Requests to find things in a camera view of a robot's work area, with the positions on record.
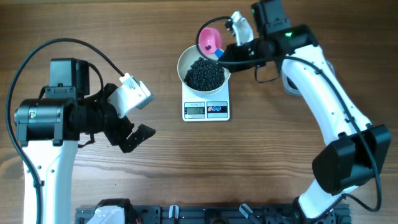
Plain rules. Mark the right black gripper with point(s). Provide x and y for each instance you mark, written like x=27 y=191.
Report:
x=232 y=51

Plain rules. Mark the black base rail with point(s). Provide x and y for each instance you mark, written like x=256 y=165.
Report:
x=121 y=210

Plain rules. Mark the pink scoop blue handle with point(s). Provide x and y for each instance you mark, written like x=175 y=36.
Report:
x=210 y=42

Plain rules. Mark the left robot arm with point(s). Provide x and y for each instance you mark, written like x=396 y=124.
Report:
x=49 y=129

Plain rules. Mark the clear plastic container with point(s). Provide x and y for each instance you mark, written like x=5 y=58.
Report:
x=289 y=86

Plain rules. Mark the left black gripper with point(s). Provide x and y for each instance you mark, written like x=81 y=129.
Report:
x=135 y=139

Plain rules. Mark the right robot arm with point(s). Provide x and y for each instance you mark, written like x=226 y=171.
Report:
x=355 y=149

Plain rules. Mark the white digital kitchen scale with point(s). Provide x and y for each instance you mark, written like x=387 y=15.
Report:
x=213 y=107

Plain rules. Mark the white bowl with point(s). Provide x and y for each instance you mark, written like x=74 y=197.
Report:
x=187 y=58

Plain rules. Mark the black beans in bowl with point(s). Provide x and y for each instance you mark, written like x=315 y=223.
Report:
x=204 y=75

